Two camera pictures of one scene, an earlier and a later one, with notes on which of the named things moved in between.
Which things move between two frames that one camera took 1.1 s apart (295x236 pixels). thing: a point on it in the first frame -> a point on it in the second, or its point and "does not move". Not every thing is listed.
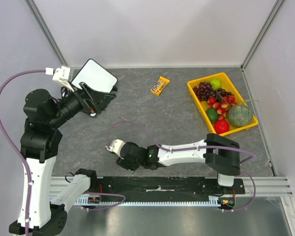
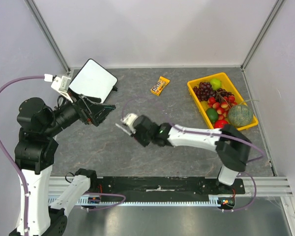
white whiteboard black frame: [95, 76] does not move
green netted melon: [240, 115] does not move
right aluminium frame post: [262, 34] does not move
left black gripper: [100, 101] -> [100, 111]
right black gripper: [124, 162] -> [137, 132]
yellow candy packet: [160, 86] does not move
